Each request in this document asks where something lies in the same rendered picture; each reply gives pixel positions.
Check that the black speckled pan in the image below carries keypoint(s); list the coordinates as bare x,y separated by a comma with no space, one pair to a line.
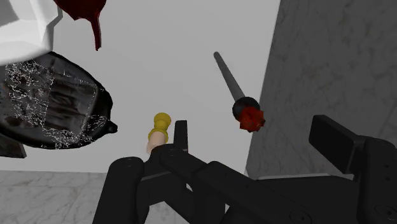
62,104

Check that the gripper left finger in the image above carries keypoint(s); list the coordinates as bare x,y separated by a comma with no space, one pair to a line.
130,192

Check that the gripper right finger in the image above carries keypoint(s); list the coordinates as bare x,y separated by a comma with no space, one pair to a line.
378,173

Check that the dark red ladle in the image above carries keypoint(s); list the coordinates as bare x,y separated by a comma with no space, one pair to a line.
83,7

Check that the yellow and beige bottle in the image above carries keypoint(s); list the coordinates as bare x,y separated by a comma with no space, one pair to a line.
161,124

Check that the dark grey block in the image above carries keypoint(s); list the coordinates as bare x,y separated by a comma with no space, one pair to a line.
9,149

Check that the grey stick with red head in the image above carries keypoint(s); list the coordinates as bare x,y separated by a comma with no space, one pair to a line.
248,118

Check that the white angular container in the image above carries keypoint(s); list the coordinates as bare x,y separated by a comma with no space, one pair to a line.
21,34

